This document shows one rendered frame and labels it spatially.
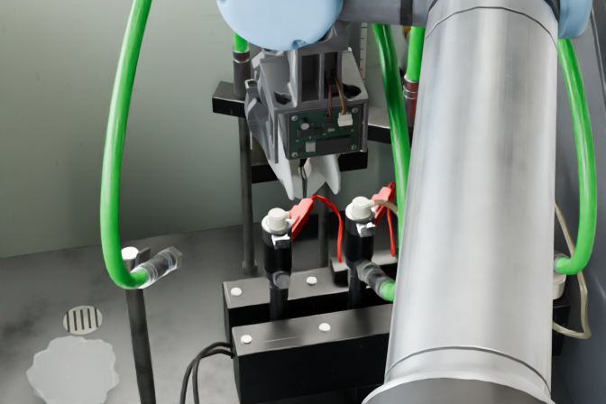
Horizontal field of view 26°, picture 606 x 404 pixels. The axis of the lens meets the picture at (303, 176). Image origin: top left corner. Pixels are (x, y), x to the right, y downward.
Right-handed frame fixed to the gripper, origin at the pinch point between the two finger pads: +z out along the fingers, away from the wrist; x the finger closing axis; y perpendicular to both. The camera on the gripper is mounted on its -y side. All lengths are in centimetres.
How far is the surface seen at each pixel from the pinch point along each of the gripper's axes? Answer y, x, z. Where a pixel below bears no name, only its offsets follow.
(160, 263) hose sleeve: -0.8, -12.4, 8.5
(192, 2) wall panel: -36.0, -4.7, 6.4
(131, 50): -0.6, -12.8, -14.7
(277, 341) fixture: -4.0, -1.7, 24.9
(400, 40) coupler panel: -35.6, 18.2, 14.3
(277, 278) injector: -5.1, -1.4, 17.1
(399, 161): 4.8, 6.8, -5.0
